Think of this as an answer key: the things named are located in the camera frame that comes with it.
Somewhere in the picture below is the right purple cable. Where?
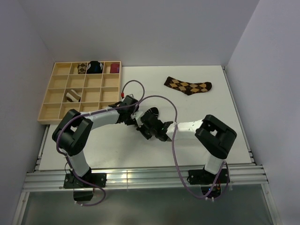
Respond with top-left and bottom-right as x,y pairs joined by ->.
135,95 -> 231,200

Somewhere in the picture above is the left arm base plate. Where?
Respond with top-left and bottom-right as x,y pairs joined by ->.
63,172 -> 107,203

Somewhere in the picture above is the wooden compartment tray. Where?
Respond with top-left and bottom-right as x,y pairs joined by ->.
38,61 -> 122,125

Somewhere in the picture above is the tan brown striped sock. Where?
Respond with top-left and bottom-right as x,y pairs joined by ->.
65,89 -> 82,103

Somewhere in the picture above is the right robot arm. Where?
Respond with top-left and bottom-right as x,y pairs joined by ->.
136,112 -> 237,183

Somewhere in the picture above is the rolled red sock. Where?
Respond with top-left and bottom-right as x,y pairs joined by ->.
110,63 -> 120,74

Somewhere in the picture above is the aluminium rail frame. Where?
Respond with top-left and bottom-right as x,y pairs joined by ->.
13,66 -> 282,225

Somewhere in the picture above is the black white striped sock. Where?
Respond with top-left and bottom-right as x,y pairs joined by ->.
145,107 -> 159,117

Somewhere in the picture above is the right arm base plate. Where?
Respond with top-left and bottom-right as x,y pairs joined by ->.
187,169 -> 230,199

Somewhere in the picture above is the rolled black blue sock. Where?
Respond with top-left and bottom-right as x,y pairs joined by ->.
86,61 -> 104,74

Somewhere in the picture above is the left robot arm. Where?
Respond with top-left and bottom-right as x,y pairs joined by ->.
52,95 -> 138,187

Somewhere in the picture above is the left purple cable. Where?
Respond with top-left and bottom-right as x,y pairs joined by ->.
55,80 -> 145,207

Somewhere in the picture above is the rolled argyle sock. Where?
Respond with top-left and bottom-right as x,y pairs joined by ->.
77,62 -> 87,74

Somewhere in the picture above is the brown argyle sock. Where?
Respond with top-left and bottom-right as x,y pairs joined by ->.
164,77 -> 212,96

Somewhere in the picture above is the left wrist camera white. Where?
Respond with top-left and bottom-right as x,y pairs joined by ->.
121,92 -> 134,99

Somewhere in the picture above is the purple cable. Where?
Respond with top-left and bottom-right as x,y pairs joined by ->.
135,95 -> 231,200
55,80 -> 145,207

